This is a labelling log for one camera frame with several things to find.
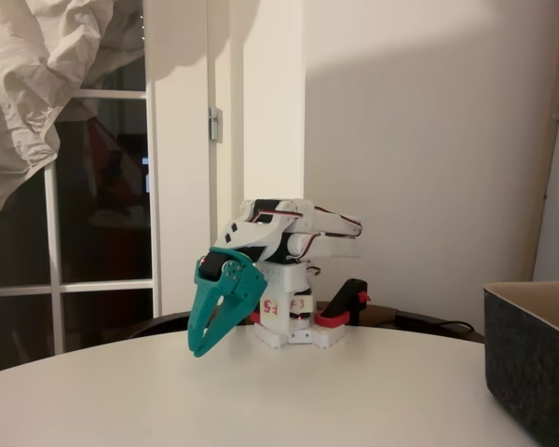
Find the dark grey felt box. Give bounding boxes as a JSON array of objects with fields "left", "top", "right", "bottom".
[{"left": 483, "top": 281, "right": 559, "bottom": 447}]

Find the dark curved chair back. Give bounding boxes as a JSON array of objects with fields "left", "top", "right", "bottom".
[{"left": 128, "top": 302, "right": 486, "bottom": 345}]

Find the white glazed door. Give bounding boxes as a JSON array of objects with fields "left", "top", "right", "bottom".
[{"left": 0, "top": 50, "right": 215, "bottom": 376}]

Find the silver door hinge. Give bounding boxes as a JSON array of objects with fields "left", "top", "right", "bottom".
[{"left": 208, "top": 105, "right": 224, "bottom": 142}]

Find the beige crumpled curtain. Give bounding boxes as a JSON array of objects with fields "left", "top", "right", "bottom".
[{"left": 0, "top": 0, "right": 146, "bottom": 243}]

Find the red white black servo cable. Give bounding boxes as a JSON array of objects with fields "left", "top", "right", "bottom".
[
  {"left": 253, "top": 209, "right": 308, "bottom": 224},
  {"left": 286, "top": 231, "right": 319, "bottom": 261}
]

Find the black power cable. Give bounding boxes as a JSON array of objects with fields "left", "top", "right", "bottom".
[{"left": 393, "top": 312, "right": 477, "bottom": 334}]

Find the light wooden post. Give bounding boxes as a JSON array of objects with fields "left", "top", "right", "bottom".
[{"left": 516, "top": 0, "right": 559, "bottom": 283}]

